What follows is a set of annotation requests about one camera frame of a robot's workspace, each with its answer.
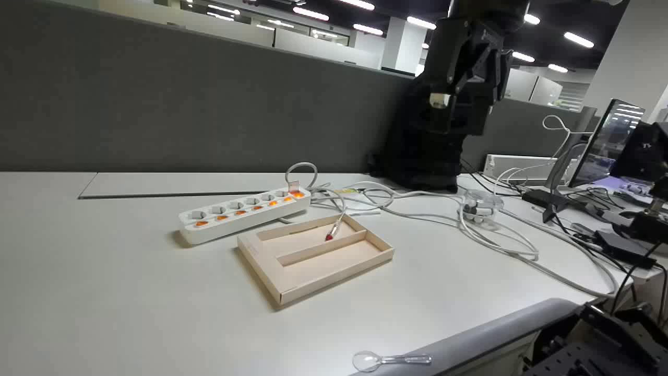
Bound shallow wooden divided tray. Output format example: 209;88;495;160
237;213;398;310

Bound black backpack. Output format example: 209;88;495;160
374;73;467;192

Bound white orange power strip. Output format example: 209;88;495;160
178;184;313;247

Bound clear plastic tape dispenser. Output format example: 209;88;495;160
457;188;506;227

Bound clear plastic spoon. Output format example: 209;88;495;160
352;349;434;376

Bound grey office partition panel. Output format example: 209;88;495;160
0;0;413;175

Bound white rectangular box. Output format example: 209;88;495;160
482;153;559;186

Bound low grey partition panel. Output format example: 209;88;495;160
460;96;600;172

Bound white gooseneck hook stand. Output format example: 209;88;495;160
541;112;592;192

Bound black computer monitor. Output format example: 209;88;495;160
569;98;650;189

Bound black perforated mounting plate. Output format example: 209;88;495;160
523;302;668;376

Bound white power strip cord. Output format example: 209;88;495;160
285;160;322;193

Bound looped white cable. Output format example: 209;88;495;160
455;206;544;265

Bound long white cable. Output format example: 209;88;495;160
312;181;621;298

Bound black devices and cables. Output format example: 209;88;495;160
520;181;668;269

